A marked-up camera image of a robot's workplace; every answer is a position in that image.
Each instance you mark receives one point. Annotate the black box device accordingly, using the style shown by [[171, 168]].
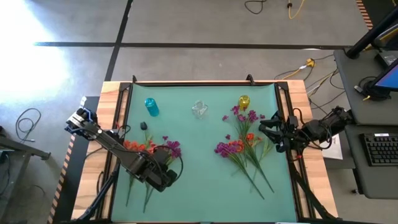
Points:
[[387, 57]]

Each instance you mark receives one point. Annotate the grey desk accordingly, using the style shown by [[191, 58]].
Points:
[[351, 93], [373, 180]]

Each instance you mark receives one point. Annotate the grey metal stand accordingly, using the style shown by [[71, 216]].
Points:
[[25, 148]]

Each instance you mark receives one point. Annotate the blue glass vase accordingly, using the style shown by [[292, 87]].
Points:
[[152, 108]]

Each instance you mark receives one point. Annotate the black diagonal support strut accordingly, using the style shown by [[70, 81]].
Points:
[[102, 193], [311, 199]]

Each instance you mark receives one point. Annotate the black striped-edge floor mat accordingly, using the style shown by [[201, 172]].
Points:
[[377, 7], [68, 186]]

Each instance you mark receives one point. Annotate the black slanted pole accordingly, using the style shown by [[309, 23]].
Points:
[[370, 34]]

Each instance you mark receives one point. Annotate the computer monitor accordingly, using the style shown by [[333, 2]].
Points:
[[390, 79]]

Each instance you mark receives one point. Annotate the yellow power plug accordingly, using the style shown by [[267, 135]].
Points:
[[310, 63]]

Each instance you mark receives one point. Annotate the black mat clip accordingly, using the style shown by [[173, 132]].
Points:
[[250, 78], [134, 78]]

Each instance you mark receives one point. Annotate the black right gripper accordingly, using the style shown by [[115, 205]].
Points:
[[290, 135]]

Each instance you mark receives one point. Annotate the black keyboard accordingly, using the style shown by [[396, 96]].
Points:
[[379, 149]]

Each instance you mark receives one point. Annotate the white paper sheet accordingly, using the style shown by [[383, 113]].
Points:
[[334, 151]]

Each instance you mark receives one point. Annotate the black monitor base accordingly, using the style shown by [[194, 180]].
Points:
[[374, 91]]

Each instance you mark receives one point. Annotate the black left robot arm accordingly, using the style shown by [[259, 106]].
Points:
[[115, 146]]

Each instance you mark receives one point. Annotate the black metal table frame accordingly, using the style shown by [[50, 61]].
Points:
[[283, 87]]

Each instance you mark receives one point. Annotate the yellow glass vase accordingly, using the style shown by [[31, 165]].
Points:
[[244, 102]]

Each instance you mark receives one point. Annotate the clear cut-glass vase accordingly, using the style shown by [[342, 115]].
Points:
[[199, 110]]

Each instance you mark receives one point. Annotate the green table mat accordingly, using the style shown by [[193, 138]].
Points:
[[202, 186]]

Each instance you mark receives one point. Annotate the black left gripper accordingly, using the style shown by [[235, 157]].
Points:
[[163, 180]]

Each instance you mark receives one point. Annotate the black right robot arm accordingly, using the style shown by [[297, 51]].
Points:
[[329, 123]]

